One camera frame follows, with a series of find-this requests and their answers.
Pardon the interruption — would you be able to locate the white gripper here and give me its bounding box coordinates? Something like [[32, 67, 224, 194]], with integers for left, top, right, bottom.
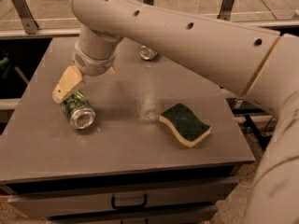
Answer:
[[52, 43, 116, 104]]

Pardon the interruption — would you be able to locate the green soda can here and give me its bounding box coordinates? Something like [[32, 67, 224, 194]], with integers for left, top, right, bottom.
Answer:
[[60, 91, 95, 130]]

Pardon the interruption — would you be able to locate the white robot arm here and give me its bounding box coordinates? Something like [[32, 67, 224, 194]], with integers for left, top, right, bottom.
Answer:
[[53, 0, 299, 224]]

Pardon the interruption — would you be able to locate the brown soda can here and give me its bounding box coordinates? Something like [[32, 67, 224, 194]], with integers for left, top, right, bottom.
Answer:
[[138, 46, 158, 61]]

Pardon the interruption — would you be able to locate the grey drawer cabinet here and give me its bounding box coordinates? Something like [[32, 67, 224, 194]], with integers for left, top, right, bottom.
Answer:
[[0, 38, 253, 224]]

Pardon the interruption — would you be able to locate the green and yellow sponge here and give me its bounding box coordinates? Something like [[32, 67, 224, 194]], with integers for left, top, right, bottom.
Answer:
[[159, 104, 211, 147]]

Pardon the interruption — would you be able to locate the black stand leg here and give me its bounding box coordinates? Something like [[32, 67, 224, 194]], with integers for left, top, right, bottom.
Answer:
[[244, 115, 271, 150]]

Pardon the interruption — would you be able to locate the left metal railing bracket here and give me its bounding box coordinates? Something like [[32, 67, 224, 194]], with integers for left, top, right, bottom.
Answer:
[[11, 0, 39, 35]]

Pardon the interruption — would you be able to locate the black upper drawer handle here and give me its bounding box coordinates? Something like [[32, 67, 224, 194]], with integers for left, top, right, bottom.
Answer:
[[110, 194, 148, 210]]

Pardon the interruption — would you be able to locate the black drawer handle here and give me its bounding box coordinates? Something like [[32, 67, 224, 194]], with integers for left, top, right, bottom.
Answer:
[[110, 194, 148, 210], [120, 218, 149, 224]]

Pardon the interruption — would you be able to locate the right metal railing bracket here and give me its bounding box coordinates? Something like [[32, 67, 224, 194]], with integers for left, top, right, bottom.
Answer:
[[217, 0, 235, 21]]

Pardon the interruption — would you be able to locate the black lower drawer handle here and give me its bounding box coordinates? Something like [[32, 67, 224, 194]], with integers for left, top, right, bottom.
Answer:
[[120, 218, 149, 224]]

